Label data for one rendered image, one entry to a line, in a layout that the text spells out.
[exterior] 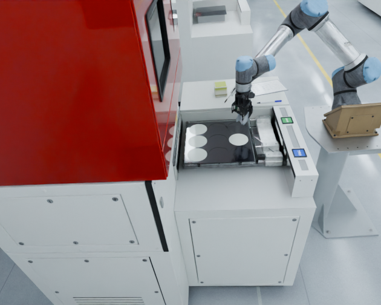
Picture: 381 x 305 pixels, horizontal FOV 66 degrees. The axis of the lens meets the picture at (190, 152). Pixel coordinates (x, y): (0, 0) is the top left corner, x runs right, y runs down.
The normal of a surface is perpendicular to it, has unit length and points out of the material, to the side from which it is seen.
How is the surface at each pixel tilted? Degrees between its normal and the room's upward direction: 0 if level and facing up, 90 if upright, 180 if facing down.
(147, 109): 90
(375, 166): 0
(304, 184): 90
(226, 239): 90
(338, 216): 0
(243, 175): 0
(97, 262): 90
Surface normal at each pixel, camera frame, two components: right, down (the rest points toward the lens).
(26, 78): -0.04, 0.65
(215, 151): -0.09, -0.76
